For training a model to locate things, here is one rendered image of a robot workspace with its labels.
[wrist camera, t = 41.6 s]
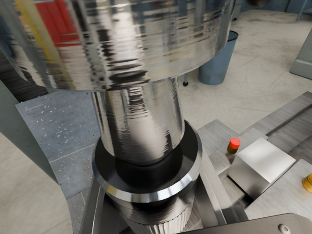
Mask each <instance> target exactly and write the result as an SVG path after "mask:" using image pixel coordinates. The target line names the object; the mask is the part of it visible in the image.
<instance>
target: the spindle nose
mask: <svg viewBox="0 0 312 234"><path fill-rule="evenodd" d="M235 2H236V0H0V50H1V51H2V53H3V54H4V55H5V57H6V58H7V60H8V61H9V62H10V64H11V65H12V67H13V68H14V69H15V71H16V72H17V73H18V75H19V76H20V77H22V78H23V79H24V80H26V81H28V82H30V83H32V84H35V85H39V86H43V87H47V88H51V89H56V90H61V91H75V92H100V91H117V90H124V89H130V88H136V87H141V86H146V85H151V84H155V83H159V82H162V81H165V80H169V79H172V78H175V77H178V76H180V75H183V74H185V73H188V72H190V71H192V70H194V69H196V68H198V67H200V66H202V65H203V64H205V63H207V62H208V61H209V60H211V59H212V58H214V57H215V56H216V55H217V54H219V53H220V52H221V51H222V50H223V48H224V47H225V46H226V44H227V41H228V35H229V31H230V26H231V22H232V17H233V12H234V6H235Z"/></svg>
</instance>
